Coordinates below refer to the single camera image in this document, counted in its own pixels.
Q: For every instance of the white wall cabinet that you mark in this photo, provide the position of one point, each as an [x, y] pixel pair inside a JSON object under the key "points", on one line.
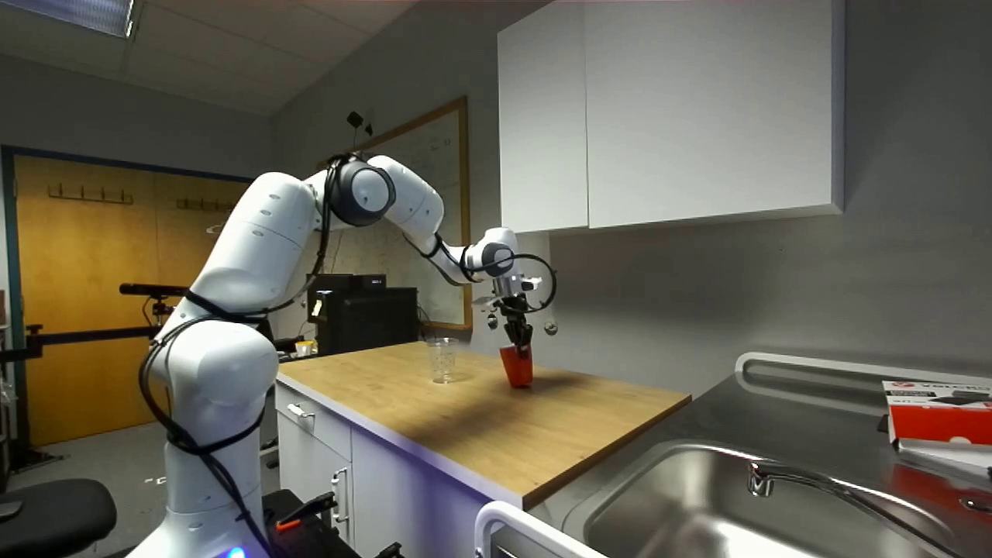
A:
{"points": [[618, 112]]}

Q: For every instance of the wooden door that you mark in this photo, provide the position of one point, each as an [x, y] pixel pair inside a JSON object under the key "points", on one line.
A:
{"points": [[81, 235]]}

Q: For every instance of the red plastic cup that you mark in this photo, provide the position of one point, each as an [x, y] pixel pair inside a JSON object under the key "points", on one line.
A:
{"points": [[519, 366]]}

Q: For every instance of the stainless steel sink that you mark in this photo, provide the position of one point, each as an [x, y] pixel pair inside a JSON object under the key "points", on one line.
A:
{"points": [[696, 501]]}

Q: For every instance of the black office chair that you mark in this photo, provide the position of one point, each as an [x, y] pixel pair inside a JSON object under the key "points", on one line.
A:
{"points": [[55, 519]]}

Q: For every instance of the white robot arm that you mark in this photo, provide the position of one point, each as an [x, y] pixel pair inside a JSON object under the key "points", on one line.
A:
{"points": [[212, 364]]}

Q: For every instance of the whiteboard with wooden frame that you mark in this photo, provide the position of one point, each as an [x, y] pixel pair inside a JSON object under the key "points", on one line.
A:
{"points": [[428, 217]]}

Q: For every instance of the white rail near sink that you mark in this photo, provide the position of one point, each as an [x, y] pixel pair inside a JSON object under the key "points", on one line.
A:
{"points": [[859, 369]]}

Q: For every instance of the white base cabinet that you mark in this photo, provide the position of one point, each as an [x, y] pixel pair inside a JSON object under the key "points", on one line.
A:
{"points": [[382, 491]]}

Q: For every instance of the red and white box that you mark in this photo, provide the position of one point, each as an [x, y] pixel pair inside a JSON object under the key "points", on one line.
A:
{"points": [[939, 415]]}

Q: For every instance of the black box on counter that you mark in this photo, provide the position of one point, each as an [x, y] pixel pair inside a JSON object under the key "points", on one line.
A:
{"points": [[362, 310]]}

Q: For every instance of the clear plastic cup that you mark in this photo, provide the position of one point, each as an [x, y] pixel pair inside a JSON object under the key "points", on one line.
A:
{"points": [[441, 355]]}

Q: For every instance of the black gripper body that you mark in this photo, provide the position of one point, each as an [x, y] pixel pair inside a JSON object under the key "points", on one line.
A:
{"points": [[513, 299]]}

